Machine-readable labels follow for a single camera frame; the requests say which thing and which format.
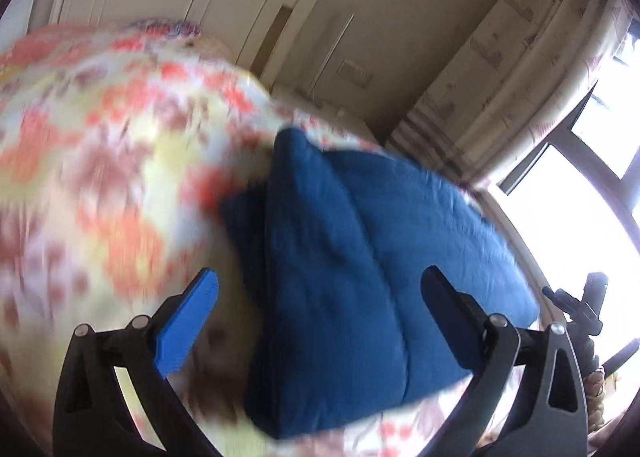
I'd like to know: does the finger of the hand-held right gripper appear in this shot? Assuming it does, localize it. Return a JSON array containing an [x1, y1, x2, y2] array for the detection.
[[542, 286, 583, 314]]

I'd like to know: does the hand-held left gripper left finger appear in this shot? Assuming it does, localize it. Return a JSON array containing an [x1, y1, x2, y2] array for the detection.
[[52, 267, 221, 457]]

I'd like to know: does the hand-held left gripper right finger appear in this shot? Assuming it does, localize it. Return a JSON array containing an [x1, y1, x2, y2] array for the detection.
[[420, 265, 591, 457]]

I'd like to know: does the blue quilted jacket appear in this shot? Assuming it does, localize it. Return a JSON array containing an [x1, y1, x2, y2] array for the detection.
[[220, 127, 541, 440]]

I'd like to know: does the floral blanket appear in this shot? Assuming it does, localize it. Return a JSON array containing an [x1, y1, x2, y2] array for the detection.
[[0, 24, 501, 457]]

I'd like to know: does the printed cream curtain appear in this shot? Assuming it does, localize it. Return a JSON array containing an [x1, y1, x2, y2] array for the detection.
[[385, 0, 632, 184]]

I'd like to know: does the purple patterned pillow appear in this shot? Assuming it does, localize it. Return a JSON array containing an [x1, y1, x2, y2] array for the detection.
[[127, 20, 203, 39]]

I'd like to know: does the white upright rod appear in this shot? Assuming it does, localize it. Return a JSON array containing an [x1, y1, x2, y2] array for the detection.
[[312, 12, 356, 94]]

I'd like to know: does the beige braided cord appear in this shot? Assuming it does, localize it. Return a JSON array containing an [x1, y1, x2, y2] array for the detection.
[[582, 367, 609, 404]]

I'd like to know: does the dark window frame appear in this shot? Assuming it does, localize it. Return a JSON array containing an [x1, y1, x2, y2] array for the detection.
[[495, 12, 640, 198]]

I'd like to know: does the wall socket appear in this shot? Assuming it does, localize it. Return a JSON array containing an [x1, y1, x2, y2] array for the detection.
[[337, 61, 374, 86]]

